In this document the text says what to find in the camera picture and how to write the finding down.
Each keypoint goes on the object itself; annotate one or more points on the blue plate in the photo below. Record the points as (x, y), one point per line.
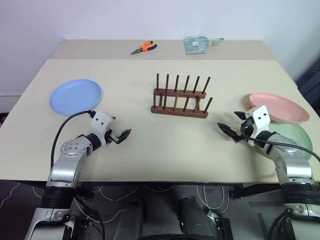
(75, 97)

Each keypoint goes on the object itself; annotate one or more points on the dark rounded robot shape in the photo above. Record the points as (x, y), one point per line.
(195, 215)

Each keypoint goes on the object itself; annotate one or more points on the black table frame bar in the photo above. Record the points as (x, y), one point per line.
(255, 191)

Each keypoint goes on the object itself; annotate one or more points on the pale green plate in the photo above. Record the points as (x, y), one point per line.
(297, 136)

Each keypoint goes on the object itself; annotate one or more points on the pink-red plate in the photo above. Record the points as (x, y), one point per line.
(282, 106)

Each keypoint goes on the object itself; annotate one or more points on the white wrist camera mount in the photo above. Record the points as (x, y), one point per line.
(261, 117)
(100, 122)

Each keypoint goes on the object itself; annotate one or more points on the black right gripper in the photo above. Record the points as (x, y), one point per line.
(248, 126)

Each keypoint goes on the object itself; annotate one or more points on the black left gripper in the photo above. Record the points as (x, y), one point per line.
(109, 137)

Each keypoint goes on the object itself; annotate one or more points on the wooden dish rack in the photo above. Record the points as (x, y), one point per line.
(178, 110)

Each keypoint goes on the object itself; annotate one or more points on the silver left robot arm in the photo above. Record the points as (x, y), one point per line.
(66, 163)

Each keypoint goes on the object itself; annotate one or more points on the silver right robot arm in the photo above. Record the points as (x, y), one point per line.
(296, 167)

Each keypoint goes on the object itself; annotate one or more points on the pale green plastic-wrapped pack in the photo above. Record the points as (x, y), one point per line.
(196, 45)

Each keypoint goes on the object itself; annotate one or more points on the black ribbed object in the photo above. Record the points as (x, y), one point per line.
(310, 85)

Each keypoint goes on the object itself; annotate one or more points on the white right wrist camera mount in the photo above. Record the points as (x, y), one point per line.
(261, 117)

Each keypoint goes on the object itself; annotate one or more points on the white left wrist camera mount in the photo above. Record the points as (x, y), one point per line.
(100, 122)

